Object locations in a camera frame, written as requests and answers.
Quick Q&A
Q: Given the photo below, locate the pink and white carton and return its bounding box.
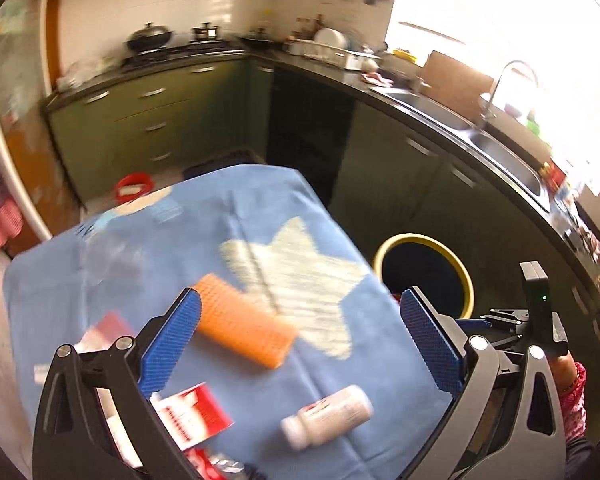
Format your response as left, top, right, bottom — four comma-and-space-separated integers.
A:
75, 312, 137, 357

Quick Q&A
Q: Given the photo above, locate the white pill bottle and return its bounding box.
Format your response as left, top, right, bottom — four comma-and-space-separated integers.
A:
280, 385, 373, 450

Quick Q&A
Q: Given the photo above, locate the white dish rack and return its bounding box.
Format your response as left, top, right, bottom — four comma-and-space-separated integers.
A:
287, 40, 381, 68

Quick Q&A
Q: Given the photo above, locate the wooden cutting board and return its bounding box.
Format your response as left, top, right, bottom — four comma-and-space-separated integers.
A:
422, 50, 496, 106

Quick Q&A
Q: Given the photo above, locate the red plastic basin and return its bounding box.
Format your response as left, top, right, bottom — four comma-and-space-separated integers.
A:
114, 172, 155, 204

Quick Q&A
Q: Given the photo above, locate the blue star print cloth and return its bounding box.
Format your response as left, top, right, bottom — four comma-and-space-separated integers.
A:
2, 165, 461, 480

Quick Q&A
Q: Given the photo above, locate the black wok with lid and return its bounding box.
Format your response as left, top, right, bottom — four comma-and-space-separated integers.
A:
125, 22, 175, 53

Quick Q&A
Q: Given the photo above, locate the steel sink faucet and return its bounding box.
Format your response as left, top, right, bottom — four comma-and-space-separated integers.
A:
480, 60, 540, 121

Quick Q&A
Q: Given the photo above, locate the green door cabinet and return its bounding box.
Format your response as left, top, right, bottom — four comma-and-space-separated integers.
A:
330, 95, 600, 411

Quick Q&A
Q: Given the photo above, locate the green drawer cabinet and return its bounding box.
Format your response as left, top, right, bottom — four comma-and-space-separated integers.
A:
42, 55, 273, 206

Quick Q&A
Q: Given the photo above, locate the small steel pot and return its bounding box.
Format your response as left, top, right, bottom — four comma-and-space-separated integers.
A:
190, 22, 220, 43

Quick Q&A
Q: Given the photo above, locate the clear plastic bag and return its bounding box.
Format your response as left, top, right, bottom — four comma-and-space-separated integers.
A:
55, 57, 116, 88

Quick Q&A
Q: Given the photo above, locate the steel kitchen sink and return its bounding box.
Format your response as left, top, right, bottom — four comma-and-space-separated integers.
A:
390, 87, 553, 211

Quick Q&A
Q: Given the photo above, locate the person's right forearm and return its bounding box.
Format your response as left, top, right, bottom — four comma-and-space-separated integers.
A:
547, 350, 593, 466

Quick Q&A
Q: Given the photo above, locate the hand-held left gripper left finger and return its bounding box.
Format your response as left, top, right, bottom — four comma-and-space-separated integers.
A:
32, 287, 203, 480

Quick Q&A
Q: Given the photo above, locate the wooden glass door cabinet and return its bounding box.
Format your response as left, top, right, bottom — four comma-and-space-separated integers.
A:
0, 0, 81, 256

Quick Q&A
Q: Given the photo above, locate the red and white box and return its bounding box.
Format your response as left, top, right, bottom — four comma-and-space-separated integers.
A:
152, 382, 233, 453

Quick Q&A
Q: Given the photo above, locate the orange foam net sleeve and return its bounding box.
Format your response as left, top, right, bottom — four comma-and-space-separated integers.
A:
192, 273, 298, 370

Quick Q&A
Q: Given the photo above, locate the yellow rim trash bin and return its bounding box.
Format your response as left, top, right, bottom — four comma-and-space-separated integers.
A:
373, 233, 476, 321

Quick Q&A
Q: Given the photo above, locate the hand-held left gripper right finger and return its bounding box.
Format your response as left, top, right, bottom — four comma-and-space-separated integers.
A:
399, 286, 566, 480

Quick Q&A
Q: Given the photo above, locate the stack of white plates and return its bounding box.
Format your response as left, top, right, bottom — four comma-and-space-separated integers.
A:
312, 27, 351, 51

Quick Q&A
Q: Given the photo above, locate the black gas stove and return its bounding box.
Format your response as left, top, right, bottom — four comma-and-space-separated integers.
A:
122, 42, 231, 68

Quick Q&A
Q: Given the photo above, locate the red drink can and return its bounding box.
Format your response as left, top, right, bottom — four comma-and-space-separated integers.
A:
185, 447, 248, 480

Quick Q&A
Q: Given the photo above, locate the dark cabinet front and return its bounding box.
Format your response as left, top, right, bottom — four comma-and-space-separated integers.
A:
267, 67, 356, 201

